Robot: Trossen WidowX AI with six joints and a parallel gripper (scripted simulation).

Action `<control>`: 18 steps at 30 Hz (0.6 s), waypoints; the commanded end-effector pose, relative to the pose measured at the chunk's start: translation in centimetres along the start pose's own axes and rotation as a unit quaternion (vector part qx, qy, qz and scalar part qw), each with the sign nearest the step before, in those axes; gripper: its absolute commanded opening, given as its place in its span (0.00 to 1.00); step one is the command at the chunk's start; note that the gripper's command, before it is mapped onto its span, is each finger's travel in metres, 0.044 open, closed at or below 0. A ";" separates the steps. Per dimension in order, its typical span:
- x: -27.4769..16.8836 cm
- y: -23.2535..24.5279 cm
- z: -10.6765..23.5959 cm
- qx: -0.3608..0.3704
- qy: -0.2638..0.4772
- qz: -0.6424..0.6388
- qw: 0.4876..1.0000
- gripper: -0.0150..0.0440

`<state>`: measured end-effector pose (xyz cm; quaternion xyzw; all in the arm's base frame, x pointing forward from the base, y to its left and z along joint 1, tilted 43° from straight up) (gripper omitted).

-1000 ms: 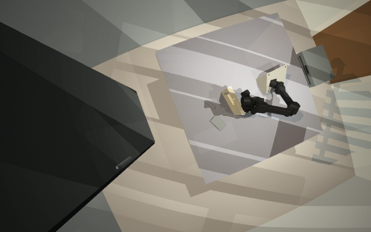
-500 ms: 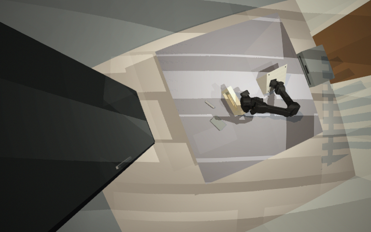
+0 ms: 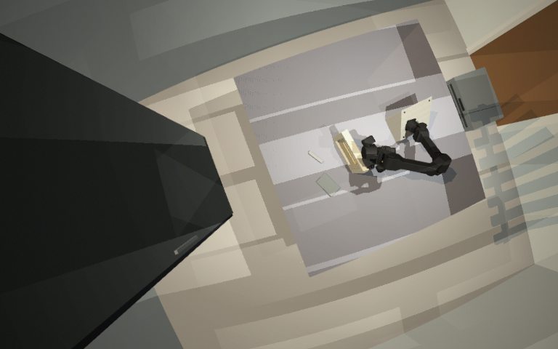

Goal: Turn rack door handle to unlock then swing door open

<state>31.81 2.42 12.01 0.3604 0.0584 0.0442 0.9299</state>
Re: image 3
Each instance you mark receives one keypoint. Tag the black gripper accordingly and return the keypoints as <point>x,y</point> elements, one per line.
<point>369,142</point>

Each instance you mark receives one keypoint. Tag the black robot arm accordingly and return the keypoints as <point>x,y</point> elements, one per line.
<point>372,155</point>

